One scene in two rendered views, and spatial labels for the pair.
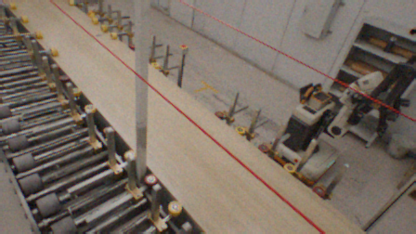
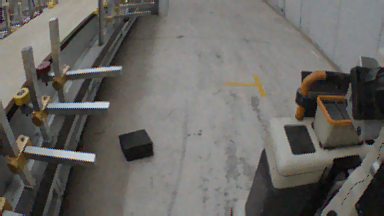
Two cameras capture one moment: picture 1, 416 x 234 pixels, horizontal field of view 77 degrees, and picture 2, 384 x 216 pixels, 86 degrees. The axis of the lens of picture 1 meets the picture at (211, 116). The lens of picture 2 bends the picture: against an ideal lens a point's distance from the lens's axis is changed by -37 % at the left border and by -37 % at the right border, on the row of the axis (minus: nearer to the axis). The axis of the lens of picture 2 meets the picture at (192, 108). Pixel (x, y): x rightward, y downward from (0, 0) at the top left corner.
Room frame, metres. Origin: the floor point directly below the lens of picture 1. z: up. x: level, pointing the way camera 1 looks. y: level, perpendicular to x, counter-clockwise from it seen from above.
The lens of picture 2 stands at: (1.72, -1.27, 1.35)
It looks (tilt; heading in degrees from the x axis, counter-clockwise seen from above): 34 degrees down; 48
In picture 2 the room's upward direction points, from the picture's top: 1 degrees clockwise
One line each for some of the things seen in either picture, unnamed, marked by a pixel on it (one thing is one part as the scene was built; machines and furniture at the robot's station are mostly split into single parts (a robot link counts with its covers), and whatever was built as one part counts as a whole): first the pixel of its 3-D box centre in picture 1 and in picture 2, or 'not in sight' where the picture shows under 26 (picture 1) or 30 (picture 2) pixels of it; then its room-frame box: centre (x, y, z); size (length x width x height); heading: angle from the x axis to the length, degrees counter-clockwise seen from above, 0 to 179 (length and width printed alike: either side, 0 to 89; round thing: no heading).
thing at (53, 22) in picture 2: (230, 112); (58, 68); (1.93, -0.17, 0.90); 0.04 x 0.04 x 0.48; 51
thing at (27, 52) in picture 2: (251, 130); (37, 105); (1.77, -0.36, 0.87); 0.04 x 0.04 x 0.48; 51
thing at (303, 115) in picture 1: (310, 121); (320, 181); (2.53, -1.14, 0.59); 0.55 x 0.34 x 0.83; 140
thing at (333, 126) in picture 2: (318, 100); (342, 121); (2.54, -1.13, 0.87); 0.23 x 0.15 x 0.11; 140
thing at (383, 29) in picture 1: (370, 84); not in sight; (3.47, -2.09, 0.78); 0.90 x 0.45 x 1.55; 51
